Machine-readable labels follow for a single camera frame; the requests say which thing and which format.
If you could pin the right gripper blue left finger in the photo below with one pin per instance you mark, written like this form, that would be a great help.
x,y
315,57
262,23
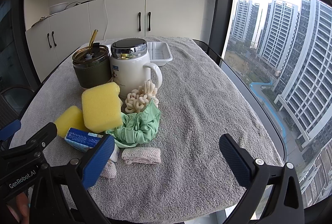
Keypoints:
x,y
95,159

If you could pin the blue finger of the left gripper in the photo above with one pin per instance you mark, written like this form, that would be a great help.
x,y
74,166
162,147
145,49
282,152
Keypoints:
x,y
10,129

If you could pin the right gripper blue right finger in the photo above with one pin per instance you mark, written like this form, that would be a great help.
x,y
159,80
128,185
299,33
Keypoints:
x,y
239,160

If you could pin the small beige knitted roll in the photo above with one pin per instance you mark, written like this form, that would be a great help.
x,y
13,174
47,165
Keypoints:
x,y
109,170

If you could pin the blue tissue pack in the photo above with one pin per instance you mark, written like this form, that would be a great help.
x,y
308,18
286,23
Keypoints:
x,y
82,140

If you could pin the beige knitted cloth roll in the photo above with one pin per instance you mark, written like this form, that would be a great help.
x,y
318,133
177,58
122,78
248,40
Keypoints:
x,y
143,155

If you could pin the small yellow sponge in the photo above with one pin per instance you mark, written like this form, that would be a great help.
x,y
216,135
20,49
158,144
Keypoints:
x,y
72,117

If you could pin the green cloth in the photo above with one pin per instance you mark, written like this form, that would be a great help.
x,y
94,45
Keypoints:
x,y
137,128

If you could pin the large yellow sponge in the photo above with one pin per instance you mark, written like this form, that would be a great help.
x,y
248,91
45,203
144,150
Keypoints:
x,y
101,107

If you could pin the cream chenille scrunchie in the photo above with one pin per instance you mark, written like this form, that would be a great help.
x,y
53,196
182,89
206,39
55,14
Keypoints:
x,y
138,99

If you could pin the person's left hand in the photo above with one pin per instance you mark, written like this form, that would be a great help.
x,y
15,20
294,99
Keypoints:
x,y
19,207

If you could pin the dark chair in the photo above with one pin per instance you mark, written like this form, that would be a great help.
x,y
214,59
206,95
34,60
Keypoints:
x,y
13,101

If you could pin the black glass table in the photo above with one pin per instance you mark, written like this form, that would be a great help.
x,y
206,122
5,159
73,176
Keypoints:
x,y
243,85

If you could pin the grey terry towel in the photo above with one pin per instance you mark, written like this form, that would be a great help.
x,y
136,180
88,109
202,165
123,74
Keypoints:
x,y
198,104

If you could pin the gold drinking straw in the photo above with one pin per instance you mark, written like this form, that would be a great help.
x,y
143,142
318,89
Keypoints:
x,y
92,38

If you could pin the white plastic tray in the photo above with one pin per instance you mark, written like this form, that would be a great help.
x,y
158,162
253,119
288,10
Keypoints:
x,y
159,53

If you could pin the white bowl on counter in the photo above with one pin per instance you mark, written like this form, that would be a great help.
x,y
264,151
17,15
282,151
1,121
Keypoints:
x,y
58,7

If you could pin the white lower cabinet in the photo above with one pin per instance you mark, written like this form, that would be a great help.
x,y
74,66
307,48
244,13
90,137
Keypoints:
x,y
113,19

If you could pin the black cabinet handle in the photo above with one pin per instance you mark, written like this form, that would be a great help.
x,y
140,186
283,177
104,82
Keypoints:
x,y
149,21
53,38
139,22
48,39

